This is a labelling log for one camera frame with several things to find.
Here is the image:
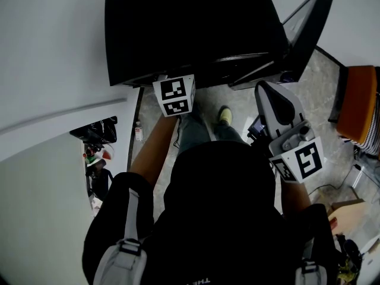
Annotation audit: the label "grey left backpack strap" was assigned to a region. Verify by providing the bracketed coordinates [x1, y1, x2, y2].
[93, 186, 148, 285]

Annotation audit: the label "grey backpack strap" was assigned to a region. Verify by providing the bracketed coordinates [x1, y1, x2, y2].
[294, 239, 328, 285]
[93, 186, 148, 285]

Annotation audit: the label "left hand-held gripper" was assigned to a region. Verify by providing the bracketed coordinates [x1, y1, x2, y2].
[151, 73, 197, 118]

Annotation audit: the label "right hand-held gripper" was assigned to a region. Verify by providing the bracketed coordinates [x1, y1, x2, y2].
[254, 80, 325, 185]

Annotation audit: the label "cardboard sheet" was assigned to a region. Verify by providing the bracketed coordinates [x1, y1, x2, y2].
[327, 198, 368, 236]

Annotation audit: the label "dark bottle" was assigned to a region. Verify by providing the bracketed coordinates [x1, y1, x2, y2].
[85, 159, 107, 175]

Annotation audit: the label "person's black shirt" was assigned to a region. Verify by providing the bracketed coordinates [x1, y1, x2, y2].
[82, 141, 340, 285]

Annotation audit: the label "person's right forearm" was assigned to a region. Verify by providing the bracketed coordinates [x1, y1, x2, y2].
[278, 176, 312, 217]

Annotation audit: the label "person's left forearm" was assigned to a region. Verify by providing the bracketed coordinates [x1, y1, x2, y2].
[128, 114, 179, 187]

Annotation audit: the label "small black display device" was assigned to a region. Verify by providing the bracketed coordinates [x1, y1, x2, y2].
[246, 114, 273, 147]

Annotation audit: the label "black mini fridge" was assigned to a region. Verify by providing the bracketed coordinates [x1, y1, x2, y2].
[104, 0, 335, 91]

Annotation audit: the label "black white striped garment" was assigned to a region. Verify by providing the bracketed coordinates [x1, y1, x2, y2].
[338, 129, 380, 160]

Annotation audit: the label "orange chair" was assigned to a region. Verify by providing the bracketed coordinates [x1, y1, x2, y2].
[327, 65, 380, 145]

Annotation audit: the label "person's blue jeans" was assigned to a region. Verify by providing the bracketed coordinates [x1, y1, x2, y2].
[177, 108, 251, 157]

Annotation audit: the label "small clear bottle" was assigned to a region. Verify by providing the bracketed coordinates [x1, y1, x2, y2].
[134, 120, 144, 143]

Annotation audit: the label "person's right yellow shoe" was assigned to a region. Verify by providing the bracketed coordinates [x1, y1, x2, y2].
[217, 105, 233, 126]

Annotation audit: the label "grey right backpack strap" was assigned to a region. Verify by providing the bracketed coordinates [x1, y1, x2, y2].
[294, 239, 328, 285]

